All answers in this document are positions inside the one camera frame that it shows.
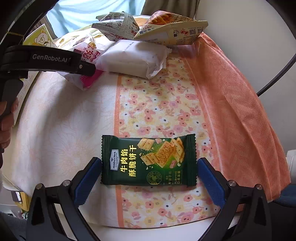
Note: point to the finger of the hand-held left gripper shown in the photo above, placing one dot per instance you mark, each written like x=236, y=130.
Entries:
x=84, y=68

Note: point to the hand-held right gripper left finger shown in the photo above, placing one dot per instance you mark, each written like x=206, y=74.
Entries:
x=86, y=183

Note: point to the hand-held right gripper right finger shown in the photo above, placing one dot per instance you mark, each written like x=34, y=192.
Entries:
x=209, y=183

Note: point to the pink and white snack packet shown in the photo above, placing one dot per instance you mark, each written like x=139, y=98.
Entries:
x=89, y=52

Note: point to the yellow-green cardboard box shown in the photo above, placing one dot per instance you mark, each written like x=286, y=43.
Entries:
x=40, y=38

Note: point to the dark green cracker packet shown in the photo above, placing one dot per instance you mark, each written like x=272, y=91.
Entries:
x=148, y=160

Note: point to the person's left hand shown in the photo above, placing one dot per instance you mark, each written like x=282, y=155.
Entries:
x=8, y=120

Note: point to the white plain snack packet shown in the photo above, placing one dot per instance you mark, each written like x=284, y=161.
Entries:
x=131, y=56

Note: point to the white crumpled snack bag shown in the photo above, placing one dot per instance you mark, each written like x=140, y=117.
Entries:
x=115, y=24

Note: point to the light blue cloth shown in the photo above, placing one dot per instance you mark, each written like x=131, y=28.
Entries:
x=92, y=12

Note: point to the yellow flat object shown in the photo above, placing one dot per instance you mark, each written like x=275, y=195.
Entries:
x=22, y=201

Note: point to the blue chair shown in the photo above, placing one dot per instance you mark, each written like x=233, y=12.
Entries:
x=283, y=195

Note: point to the white table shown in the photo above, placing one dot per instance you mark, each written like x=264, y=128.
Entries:
x=150, y=234

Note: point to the floral orange tablecloth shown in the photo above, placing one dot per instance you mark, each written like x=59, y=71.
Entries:
x=161, y=104

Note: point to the cream snack bag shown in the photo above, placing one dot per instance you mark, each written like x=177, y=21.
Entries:
x=171, y=30

